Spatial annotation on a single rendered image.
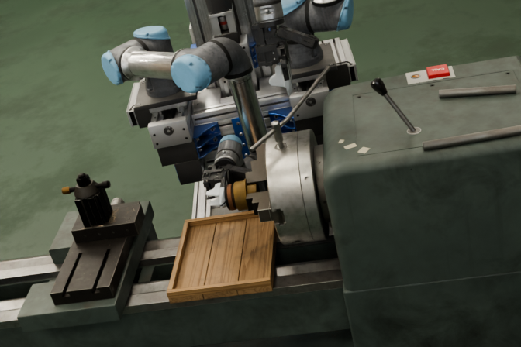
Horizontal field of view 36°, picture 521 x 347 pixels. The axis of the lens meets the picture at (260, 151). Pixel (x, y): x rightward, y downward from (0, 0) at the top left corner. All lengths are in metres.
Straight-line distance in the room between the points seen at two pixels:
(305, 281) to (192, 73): 0.68
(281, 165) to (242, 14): 0.93
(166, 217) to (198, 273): 2.01
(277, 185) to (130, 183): 2.74
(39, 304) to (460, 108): 1.31
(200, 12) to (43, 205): 2.29
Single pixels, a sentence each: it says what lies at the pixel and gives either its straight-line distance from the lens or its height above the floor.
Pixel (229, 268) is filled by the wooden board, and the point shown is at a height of 0.89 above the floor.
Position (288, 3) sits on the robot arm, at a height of 1.39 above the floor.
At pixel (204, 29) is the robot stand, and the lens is 2.95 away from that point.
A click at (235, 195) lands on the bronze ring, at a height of 1.10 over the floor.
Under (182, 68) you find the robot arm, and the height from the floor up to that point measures 1.40.
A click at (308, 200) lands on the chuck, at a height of 1.13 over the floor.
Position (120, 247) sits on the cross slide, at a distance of 2.45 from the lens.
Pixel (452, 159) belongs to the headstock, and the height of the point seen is 1.23.
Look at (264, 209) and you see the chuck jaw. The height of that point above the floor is 1.11.
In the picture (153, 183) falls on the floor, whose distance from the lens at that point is 4.72.
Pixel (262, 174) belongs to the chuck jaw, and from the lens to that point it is 2.27.
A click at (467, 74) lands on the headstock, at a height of 1.26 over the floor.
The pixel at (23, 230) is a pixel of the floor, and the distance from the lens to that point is 4.74.
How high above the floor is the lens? 2.28
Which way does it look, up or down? 29 degrees down
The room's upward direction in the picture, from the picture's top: 14 degrees counter-clockwise
